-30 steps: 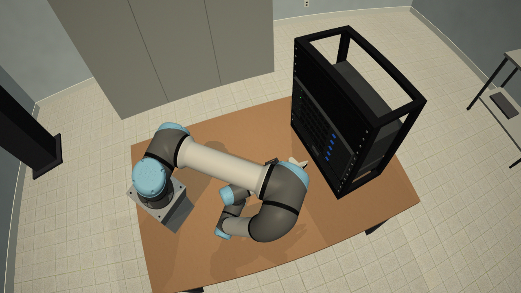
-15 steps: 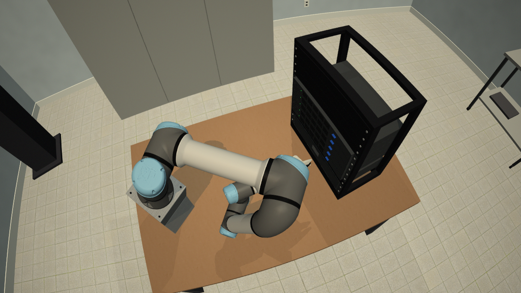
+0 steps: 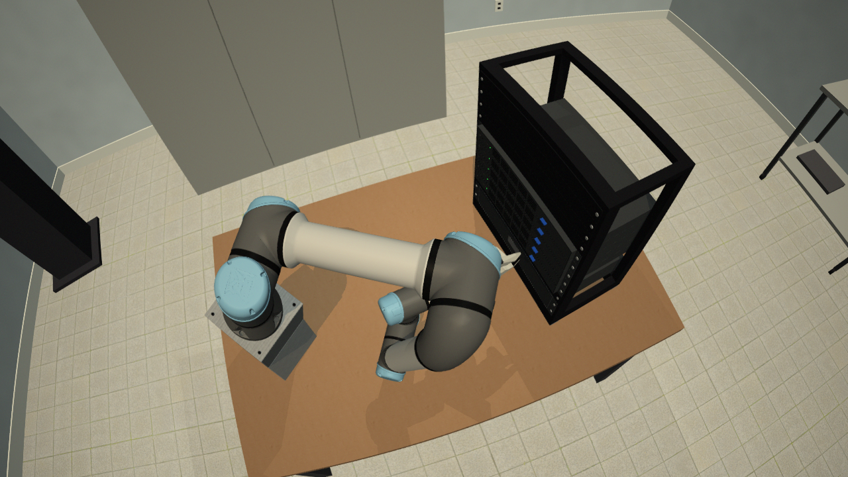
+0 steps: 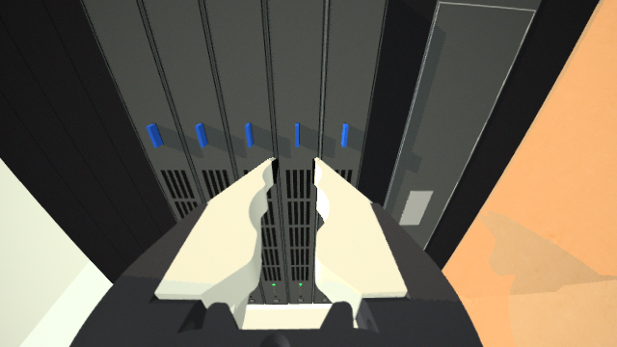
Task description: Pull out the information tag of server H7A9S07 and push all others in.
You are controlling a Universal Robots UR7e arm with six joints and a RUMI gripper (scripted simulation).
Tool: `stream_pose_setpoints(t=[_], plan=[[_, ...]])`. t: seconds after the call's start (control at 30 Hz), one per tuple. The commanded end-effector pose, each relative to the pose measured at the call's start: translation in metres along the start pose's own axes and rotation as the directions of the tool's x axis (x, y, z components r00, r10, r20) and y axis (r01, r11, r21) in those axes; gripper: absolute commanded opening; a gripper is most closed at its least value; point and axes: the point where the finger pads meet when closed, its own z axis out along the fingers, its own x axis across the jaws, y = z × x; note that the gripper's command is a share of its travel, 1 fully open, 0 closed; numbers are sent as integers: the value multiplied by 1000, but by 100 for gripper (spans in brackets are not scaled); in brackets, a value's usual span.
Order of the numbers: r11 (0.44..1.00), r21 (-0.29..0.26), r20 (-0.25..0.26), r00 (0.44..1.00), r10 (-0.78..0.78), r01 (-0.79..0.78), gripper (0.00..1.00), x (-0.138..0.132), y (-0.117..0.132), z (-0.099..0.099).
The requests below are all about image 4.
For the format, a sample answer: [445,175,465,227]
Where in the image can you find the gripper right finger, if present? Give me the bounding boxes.
[312,158,484,347]

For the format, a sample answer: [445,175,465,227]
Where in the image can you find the black server rack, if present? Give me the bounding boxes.
[0,0,601,305]

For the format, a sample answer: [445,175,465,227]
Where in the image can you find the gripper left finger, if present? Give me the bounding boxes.
[68,158,279,347]

